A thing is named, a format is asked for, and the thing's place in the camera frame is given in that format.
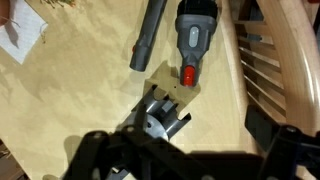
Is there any wooden slatted chair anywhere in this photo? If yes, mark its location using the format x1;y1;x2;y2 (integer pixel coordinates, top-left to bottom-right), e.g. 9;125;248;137
219;0;320;180

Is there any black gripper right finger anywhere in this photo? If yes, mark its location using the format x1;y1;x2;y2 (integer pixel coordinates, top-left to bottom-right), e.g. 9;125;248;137
244;104;320;180

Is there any grey pronged vacuum adapter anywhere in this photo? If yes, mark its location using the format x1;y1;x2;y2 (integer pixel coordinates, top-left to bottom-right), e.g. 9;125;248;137
114;84;193;144

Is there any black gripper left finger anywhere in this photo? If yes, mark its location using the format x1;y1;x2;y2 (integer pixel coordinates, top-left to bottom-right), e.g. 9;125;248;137
63;99;201;180

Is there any grey vacuum crevice tool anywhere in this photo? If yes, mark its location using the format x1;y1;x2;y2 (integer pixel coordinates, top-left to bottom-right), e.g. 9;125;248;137
129;0;169;72

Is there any white paper note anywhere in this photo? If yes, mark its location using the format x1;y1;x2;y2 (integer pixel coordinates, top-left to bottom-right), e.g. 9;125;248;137
0;0;49;65

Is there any grey vacuum brush attachment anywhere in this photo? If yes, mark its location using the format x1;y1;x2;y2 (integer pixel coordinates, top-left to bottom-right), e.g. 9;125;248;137
174;0;221;88

